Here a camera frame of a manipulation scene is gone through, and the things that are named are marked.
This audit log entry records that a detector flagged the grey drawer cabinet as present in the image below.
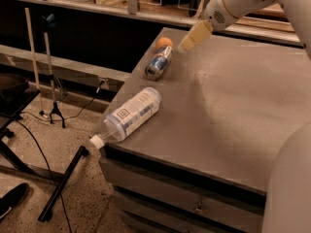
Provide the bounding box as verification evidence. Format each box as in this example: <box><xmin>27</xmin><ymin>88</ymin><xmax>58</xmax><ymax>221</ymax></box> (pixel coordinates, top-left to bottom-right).
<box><xmin>98</xmin><ymin>144</ymin><xmax>268</xmax><ymax>233</ymax></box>

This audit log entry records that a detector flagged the black floor cable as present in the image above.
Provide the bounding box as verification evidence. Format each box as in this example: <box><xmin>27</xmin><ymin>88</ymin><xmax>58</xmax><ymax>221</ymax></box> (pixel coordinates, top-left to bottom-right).
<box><xmin>0</xmin><ymin>81</ymin><xmax>106</xmax><ymax>233</ymax></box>

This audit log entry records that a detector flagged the silver blue redbull can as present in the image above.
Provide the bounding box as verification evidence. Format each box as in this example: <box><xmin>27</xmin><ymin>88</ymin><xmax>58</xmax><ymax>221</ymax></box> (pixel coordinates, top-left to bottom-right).
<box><xmin>145</xmin><ymin>45</ymin><xmax>174</xmax><ymax>81</ymax></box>

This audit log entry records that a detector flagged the black shoe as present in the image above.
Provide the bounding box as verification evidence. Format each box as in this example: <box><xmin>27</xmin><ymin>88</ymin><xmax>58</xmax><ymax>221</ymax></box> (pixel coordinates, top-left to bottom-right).
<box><xmin>0</xmin><ymin>183</ymin><xmax>30</xmax><ymax>220</ymax></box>

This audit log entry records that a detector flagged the black side table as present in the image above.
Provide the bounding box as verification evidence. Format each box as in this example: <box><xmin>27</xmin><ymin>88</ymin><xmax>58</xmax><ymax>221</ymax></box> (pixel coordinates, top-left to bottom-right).
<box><xmin>0</xmin><ymin>74</ymin><xmax>40</xmax><ymax>175</ymax></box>

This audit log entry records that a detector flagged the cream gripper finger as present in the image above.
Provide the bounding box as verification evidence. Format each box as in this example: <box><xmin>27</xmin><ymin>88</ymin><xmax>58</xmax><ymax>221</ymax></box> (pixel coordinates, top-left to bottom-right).
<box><xmin>178</xmin><ymin>20</ymin><xmax>213</xmax><ymax>53</ymax></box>

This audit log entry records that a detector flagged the orange fruit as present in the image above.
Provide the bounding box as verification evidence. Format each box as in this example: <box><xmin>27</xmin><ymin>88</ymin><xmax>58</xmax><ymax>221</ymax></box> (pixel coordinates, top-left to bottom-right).
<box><xmin>155</xmin><ymin>37</ymin><xmax>173</xmax><ymax>50</ymax></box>

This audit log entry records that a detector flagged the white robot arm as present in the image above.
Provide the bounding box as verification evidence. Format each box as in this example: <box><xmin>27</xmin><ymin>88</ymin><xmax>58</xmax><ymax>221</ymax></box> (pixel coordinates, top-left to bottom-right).
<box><xmin>178</xmin><ymin>0</ymin><xmax>311</xmax><ymax>233</ymax></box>

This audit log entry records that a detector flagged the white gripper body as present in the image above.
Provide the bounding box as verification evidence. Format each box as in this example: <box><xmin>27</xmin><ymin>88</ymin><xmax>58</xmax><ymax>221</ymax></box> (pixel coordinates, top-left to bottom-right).
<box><xmin>202</xmin><ymin>0</ymin><xmax>238</xmax><ymax>31</ymax></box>

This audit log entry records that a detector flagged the black tripod stand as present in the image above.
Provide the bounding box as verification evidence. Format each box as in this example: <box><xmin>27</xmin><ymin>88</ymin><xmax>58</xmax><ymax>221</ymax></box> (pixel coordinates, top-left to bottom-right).
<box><xmin>42</xmin><ymin>14</ymin><xmax>65</xmax><ymax>127</ymax></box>

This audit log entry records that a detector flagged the white pole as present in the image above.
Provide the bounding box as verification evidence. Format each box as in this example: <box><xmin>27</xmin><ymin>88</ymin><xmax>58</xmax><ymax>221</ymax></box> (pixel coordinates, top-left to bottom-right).
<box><xmin>24</xmin><ymin>8</ymin><xmax>47</xmax><ymax>118</ymax></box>

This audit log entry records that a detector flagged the clear plastic water bottle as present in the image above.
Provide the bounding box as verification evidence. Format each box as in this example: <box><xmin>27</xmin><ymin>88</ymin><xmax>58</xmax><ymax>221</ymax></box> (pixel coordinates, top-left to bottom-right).
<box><xmin>89</xmin><ymin>87</ymin><xmax>162</xmax><ymax>150</ymax></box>

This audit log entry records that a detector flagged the black metal stand leg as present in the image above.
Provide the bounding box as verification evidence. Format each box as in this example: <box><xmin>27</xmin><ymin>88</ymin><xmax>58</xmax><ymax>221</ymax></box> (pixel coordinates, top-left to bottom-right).
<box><xmin>38</xmin><ymin>146</ymin><xmax>89</xmax><ymax>222</ymax></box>

